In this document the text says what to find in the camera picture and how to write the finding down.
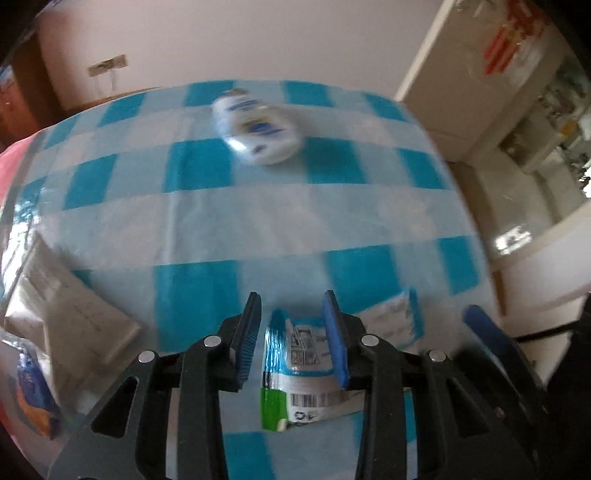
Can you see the cluttered shelf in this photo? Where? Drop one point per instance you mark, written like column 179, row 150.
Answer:
column 554, row 120

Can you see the blue and orange snack packet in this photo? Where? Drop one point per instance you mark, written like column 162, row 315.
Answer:
column 34, row 397

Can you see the white lotion bottle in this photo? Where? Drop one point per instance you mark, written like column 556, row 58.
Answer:
column 254, row 124

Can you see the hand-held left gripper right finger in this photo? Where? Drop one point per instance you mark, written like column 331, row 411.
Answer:
column 334, row 341

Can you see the red hanging door decoration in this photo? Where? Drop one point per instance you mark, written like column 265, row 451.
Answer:
column 508, row 37

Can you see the wall power outlet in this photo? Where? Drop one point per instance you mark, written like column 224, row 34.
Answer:
column 107, row 65

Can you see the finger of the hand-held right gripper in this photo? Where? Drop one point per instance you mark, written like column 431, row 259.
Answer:
column 482, row 323

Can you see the green and white snack packet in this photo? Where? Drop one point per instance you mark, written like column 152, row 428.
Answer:
column 300, row 350

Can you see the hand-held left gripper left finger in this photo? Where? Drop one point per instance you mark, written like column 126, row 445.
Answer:
column 244, row 341

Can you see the pink printed blanket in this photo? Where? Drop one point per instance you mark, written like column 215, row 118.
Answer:
column 9, row 175

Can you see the flat white plastic packet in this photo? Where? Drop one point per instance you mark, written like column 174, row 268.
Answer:
column 69, row 304

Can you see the white door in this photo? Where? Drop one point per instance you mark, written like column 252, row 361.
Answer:
column 452, row 92

